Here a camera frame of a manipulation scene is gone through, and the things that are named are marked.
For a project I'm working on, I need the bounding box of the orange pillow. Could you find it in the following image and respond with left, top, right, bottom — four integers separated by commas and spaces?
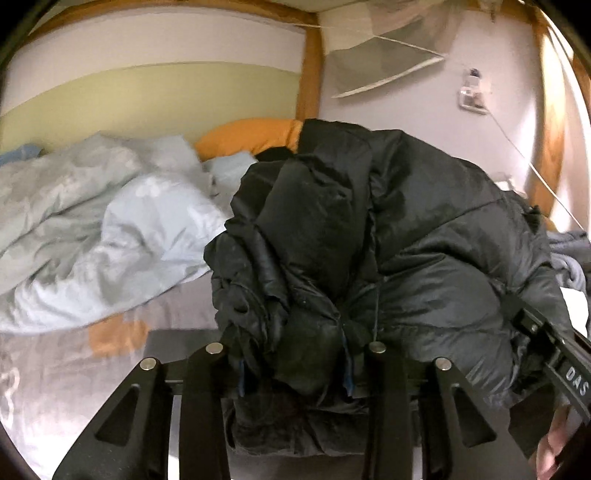
194, 118, 304, 162

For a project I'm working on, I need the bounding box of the person's right hand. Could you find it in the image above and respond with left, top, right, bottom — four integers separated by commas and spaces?
531, 406, 590, 479

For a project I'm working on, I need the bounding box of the black puffer jacket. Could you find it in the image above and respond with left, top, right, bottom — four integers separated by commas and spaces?
202, 118, 576, 458

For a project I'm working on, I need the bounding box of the white wall socket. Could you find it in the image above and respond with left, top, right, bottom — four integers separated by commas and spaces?
458, 68, 489, 115

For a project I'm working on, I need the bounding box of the light blue duvet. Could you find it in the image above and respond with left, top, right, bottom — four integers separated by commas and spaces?
1, 134, 254, 335

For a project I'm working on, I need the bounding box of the grey folded garment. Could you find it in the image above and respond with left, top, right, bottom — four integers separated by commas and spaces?
547, 230, 590, 295

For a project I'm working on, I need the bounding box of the wooden bed frame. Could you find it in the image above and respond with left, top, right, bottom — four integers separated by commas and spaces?
1, 1, 566, 215

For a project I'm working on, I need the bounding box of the white mosquito net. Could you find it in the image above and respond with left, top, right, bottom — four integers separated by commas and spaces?
318, 1, 467, 99

